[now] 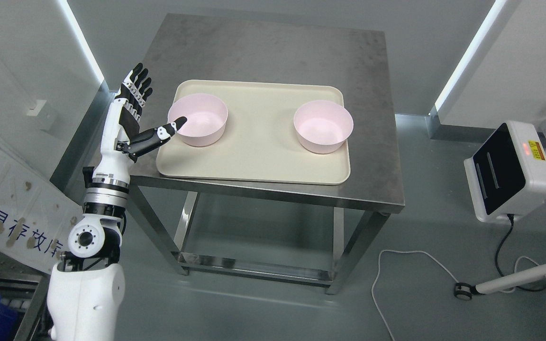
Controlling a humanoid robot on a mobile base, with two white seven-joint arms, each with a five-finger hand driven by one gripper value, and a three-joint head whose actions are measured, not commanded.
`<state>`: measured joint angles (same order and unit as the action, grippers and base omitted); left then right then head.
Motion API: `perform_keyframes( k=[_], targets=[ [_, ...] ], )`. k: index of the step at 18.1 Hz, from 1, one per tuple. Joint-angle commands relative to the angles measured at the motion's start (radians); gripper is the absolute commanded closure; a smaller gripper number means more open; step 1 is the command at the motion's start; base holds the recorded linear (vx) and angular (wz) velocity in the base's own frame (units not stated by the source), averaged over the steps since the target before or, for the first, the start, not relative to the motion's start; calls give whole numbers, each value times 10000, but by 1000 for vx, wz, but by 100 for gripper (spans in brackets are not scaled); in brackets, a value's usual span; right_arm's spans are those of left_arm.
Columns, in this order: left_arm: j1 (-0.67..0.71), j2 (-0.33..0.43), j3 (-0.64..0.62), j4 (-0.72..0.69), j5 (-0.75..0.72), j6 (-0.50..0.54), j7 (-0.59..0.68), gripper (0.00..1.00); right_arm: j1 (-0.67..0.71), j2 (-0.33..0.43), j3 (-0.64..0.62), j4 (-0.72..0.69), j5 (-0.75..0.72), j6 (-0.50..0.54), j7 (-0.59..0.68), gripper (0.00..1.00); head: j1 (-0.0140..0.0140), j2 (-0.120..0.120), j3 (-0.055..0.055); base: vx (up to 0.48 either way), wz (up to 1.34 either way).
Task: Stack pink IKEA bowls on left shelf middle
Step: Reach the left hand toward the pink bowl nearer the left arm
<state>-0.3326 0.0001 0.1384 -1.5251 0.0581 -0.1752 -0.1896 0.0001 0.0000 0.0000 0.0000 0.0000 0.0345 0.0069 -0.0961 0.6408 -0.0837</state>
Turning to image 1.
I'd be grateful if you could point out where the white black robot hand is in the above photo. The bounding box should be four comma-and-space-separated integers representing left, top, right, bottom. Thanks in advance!
100, 63, 188, 162

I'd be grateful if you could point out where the pink bowl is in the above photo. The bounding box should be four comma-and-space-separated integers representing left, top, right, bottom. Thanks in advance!
293, 100, 355, 154
167, 93, 229, 147

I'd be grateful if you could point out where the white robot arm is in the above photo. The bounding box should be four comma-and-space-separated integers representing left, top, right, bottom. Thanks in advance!
47, 155, 129, 341

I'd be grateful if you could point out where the stainless steel table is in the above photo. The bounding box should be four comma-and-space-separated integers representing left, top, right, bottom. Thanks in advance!
128, 14, 405, 295

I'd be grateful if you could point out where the white sign board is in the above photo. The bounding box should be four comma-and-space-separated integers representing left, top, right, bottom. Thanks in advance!
0, 142, 82, 273

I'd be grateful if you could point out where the cream plastic tray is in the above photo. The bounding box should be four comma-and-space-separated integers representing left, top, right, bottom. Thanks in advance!
155, 80, 351, 185

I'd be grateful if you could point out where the white wheeled stand leg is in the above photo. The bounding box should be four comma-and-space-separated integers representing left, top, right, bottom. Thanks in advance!
453, 264, 546, 300

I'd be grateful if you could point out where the white black box device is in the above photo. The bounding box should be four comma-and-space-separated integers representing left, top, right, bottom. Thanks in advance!
464, 120, 546, 224

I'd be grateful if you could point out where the white wall socket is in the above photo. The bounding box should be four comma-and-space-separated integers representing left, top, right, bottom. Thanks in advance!
25, 99, 47, 118

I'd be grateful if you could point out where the white cable on floor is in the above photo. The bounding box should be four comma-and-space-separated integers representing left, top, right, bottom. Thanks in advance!
372, 250, 461, 341

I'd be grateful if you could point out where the black power cable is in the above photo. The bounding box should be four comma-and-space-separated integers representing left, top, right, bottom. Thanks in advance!
494, 214, 546, 292

